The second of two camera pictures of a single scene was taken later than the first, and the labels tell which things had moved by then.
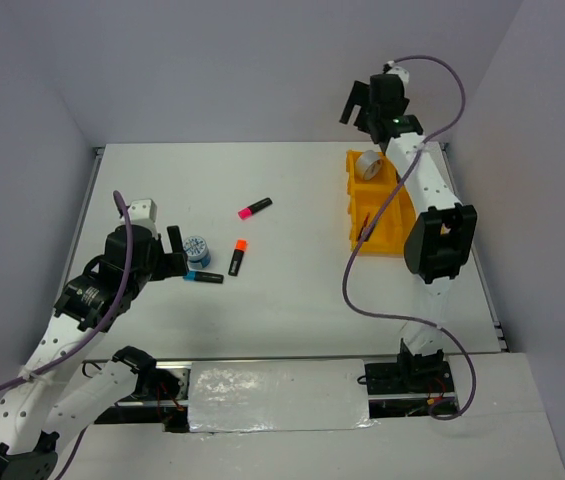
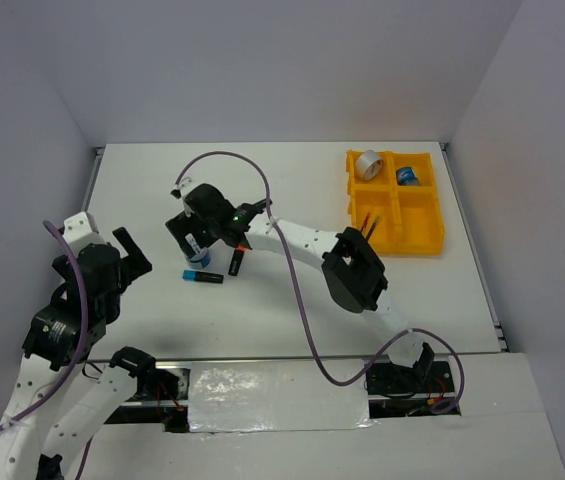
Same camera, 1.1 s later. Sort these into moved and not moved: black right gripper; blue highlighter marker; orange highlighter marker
Moved: black right gripper
Not moved: blue highlighter marker; orange highlighter marker
